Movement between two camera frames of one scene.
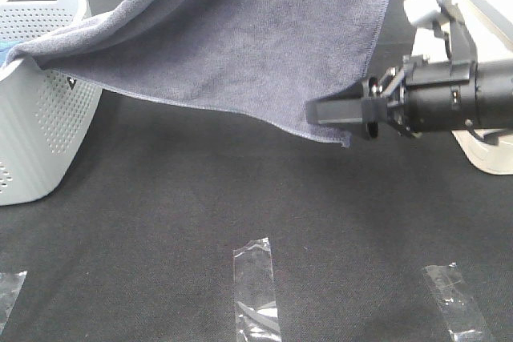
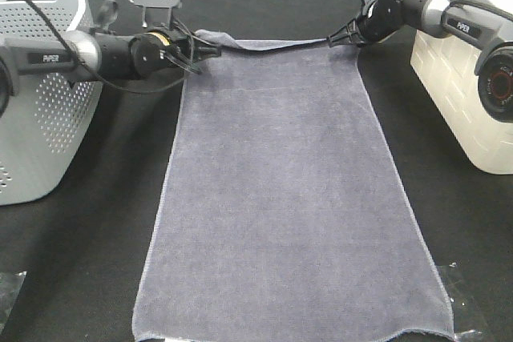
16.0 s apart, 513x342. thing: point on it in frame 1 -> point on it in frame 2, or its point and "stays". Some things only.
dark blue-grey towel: [262, 35] -> [280, 211]
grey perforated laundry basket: [45, 114] stays
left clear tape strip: [10, 284] stays
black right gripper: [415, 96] -> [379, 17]
